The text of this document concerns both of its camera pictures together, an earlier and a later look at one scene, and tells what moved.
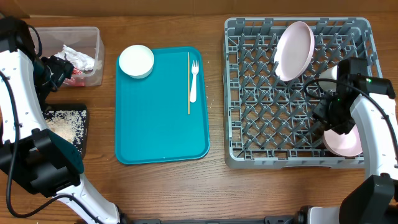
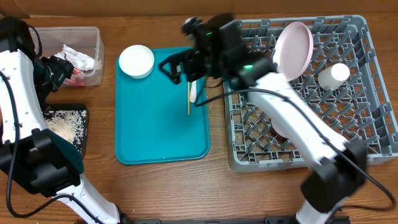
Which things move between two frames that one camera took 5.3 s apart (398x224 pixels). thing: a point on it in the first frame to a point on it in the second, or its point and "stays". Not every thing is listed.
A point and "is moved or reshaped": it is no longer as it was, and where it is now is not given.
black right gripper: (319, 113) to (187, 57)
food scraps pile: (69, 125) stays
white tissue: (79, 61) stays
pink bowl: (344, 144) is moved or reshaped
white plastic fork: (193, 91) stays
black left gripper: (61, 68) stays
